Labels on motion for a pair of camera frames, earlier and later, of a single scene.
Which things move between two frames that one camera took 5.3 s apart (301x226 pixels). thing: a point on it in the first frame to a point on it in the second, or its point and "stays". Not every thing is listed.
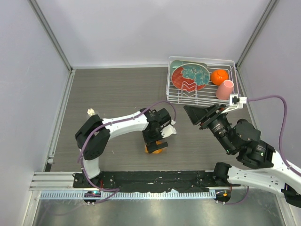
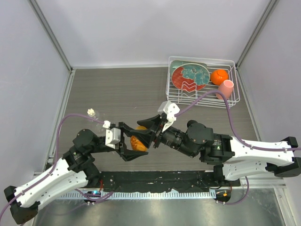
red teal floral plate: x=190 y=77 stays
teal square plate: x=175 y=63 stays
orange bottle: x=157 y=151 to x=137 y=145
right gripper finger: x=195 y=113 to x=148 y=137
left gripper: x=151 y=144 to x=127 y=154
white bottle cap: x=91 y=111 stays
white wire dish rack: x=201 y=81 stays
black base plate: x=153 y=181 stays
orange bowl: x=218 y=76 stays
